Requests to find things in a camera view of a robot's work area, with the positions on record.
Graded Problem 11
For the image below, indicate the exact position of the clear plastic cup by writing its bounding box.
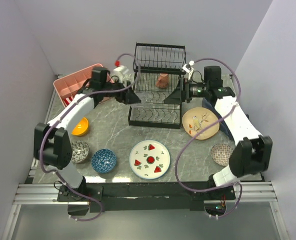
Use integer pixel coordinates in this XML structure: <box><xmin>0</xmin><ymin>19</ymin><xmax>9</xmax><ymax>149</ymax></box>
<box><xmin>134</xmin><ymin>91</ymin><xmax>153</xmax><ymax>107</ymax></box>

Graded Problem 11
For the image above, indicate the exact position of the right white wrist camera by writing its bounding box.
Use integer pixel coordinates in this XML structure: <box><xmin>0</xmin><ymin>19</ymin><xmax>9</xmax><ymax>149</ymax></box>
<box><xmin>182</xmin><ymin>60</ymin><xmax>195</xmax><ymax>75</ymax></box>

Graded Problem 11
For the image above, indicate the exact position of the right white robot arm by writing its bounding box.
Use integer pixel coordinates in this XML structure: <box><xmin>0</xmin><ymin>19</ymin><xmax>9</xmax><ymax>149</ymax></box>
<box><xmin>164</xmin><ymin>66</ymin><xmax>272</xmax><ymax>199</ymax></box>

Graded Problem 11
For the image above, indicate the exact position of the black wire dish rack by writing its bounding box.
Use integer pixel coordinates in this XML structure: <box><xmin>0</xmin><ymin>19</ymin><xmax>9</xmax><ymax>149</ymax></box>
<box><xmin>128</xmin><ymin>42</ymin><xmax>186</xmax><ymax>129</ymax></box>

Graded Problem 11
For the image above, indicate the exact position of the grey patterned bowl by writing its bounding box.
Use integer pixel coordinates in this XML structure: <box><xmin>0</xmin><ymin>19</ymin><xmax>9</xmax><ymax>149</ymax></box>
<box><xmin>71</xmin><ymin>140</ymin><xmax>90</xmax><ymax>164</ymax></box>

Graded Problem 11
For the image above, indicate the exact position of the pink coffee mug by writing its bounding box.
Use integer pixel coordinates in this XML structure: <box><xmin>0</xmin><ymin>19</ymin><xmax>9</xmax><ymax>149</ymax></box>
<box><xmin>155</xmin><ymin>73</ymin><xmax>169</xmax><ymax>89</ymax></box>

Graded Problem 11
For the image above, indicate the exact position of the blue cloth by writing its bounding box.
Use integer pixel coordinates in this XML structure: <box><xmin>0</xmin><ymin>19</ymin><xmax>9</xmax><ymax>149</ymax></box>
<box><xmin>201</xmin><ymin>97</ymin><xmax>250</xmax><ymax>143</ymax></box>

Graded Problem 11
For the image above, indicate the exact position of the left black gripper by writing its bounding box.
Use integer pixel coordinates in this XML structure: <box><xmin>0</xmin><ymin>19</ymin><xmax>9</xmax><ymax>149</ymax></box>
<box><xmin>102</xmin><ymin>77</ymin><xmax>141</xmax><ymax>105</ymax></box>

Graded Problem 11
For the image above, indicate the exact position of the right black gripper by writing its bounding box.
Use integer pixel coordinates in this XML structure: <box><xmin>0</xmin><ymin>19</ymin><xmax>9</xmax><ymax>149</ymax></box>
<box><xmin>163</xmin><ymin>78</ymin><xmax>209</xmax><ymax>105</ymax></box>

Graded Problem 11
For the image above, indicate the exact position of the orange bowl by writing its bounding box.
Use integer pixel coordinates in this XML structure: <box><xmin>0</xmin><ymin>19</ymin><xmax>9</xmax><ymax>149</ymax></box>
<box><xmin>72</xmin><ymin>117</ymin><xmax>89</xmax><ymax>137</ymax></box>

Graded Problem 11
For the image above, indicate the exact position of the red patterned small bowl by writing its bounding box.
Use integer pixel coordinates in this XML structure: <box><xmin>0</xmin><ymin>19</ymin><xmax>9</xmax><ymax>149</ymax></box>
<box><xmin>210</xmin><ymin>143</ymin><xmax>233</xmax><ymax>167</ymax></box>

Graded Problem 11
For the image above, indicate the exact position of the aluminium frame rail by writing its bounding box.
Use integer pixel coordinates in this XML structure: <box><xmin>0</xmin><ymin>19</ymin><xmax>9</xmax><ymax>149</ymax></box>
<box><xmin>13</xmin><ymin>182</ymin><xmax>277</xmax><ymax>205</ymax></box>

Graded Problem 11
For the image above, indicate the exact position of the pink compartment tray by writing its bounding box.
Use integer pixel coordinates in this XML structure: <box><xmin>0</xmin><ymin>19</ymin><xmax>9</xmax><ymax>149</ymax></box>
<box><xmin>53</xmin><ymin>63</ymin><xmax>103</xmax><ymax>107</ymax></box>

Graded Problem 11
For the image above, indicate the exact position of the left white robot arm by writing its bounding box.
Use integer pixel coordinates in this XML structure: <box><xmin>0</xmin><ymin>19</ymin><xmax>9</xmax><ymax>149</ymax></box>
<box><xmin>34</xmin><ymin>65</ymin><xmax>141</xmax><ymax>201</ymax></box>

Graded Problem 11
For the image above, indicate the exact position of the red white striped item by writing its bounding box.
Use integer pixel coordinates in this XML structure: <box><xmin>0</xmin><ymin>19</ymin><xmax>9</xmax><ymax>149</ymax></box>
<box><xmin>63</xmin><ymin>96</ymin><xmax>74</xmax><ymax>107</ymax></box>

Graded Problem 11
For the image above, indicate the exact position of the blue triangle pattern bowl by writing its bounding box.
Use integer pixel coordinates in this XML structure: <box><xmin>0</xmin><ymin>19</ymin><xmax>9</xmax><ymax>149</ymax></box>
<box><xmin>91</xmin><ymin>149</ymin><xmax>117</xmax><ymax>174</ymax></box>

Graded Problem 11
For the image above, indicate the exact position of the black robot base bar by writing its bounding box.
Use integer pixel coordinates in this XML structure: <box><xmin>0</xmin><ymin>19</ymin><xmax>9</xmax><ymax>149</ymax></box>
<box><xmin>57</xmin><ymin>182</ymin><xmax>236</xmax><ymax>216</ymax></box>

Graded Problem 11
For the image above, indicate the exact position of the white watermelon plate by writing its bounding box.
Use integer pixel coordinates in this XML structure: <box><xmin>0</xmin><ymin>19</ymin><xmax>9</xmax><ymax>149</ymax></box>
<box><xmin>129</xmin><ymin>140</ymin><xmax>171</xmax><ymax>180</ymax></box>

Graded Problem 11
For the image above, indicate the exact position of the beige bird plate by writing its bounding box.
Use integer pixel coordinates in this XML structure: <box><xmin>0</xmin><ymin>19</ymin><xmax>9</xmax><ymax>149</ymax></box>
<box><xmin>182</xmin><ymin>107</ymin><xmax>219</xmax><ymax>140</ymax></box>

